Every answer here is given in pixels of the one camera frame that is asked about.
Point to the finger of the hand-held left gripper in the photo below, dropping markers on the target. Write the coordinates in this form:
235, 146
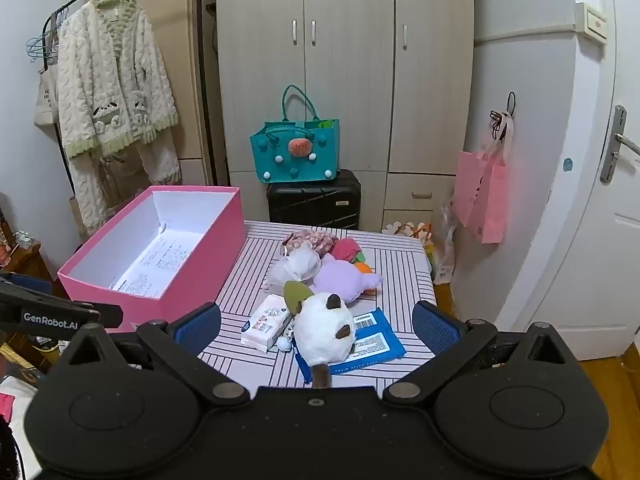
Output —
50, 316
30, 282

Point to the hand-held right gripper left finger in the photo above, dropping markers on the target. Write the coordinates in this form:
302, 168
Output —
195, 327

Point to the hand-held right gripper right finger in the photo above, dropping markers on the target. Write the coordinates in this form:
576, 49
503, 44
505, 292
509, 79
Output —
437, 327

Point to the blue packet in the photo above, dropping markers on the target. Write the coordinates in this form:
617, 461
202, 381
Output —
375, 345

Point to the white tissue pack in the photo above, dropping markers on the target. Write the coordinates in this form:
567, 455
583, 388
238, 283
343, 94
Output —
265, 322

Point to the pink storage box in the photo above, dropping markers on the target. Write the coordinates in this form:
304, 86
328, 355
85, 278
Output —
200, 255

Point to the orange plush ball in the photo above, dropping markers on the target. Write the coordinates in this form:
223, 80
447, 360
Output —
363, 267

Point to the green plush ball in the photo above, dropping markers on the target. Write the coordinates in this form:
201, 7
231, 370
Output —
295, 295

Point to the purple plush toy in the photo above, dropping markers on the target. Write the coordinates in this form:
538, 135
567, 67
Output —
340, 277

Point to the white cat plush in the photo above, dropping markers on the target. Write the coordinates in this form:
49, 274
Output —
325, 330

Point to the red strawberry plush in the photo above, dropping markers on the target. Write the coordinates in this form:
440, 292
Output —
346, 250

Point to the white fluffy plush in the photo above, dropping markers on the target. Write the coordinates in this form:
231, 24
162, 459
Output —
297, 262

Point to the floral fabric pouch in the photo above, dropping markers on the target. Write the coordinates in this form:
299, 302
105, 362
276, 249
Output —
315, 240

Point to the wooden nightstand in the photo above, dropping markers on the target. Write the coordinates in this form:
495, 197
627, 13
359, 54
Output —
22, 260

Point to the clear plastic bag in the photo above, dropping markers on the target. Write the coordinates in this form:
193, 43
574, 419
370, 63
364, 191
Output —
445, 255

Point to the printed paper sheet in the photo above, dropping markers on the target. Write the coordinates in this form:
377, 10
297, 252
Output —
155, 265

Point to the flower print gift bag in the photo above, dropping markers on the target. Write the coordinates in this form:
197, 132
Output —
407, 230

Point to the pink shopping bag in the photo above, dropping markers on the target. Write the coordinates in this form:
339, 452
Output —
480, 195

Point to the white door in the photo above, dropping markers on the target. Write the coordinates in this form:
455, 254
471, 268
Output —
560, 210

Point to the black suitcase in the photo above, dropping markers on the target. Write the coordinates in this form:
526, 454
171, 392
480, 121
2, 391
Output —
315, 202

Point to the canvas tote bag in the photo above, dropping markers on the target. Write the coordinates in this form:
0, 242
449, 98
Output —
46, 95

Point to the teal felt tote bag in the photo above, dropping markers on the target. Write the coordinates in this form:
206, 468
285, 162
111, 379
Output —
295, 152

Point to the cream fuzzy robe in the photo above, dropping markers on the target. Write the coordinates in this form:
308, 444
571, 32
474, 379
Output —
115, 85

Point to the beige wardrobe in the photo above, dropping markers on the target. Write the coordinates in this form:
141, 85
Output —
350, 60

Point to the black wall hook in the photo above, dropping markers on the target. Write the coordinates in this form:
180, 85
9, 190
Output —
502, 120

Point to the wall light switch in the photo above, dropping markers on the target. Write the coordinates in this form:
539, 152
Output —
592, 20

